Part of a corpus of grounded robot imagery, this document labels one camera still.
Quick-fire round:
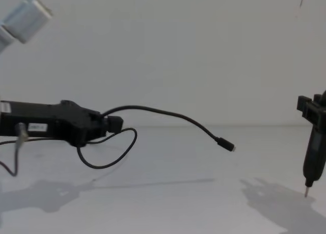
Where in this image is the black cable with plug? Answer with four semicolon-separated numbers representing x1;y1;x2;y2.
76;105;237;169

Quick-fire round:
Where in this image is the white table cloth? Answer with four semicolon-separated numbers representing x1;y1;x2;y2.
0;123;326;234

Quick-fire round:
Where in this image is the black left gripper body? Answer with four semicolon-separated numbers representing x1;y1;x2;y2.
0;99;107;147

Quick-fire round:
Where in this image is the thin dark wrist cable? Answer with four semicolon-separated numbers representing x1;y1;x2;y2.
0;122;77;177

